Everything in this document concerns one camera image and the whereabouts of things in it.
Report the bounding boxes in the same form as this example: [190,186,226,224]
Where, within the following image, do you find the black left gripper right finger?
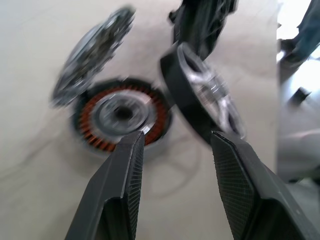
[210,130,320,240]

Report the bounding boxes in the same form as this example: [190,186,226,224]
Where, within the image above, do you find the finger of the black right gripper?
[196,0,237,60]
[168,0,202,45]

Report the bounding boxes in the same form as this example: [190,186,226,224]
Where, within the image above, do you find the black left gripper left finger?
[64,130,146,240]

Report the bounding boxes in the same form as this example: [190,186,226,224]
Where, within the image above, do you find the white toothed motor stator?
[51,6,137,108]

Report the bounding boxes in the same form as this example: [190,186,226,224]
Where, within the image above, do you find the beige table cover sheet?
[0,0,278,240]

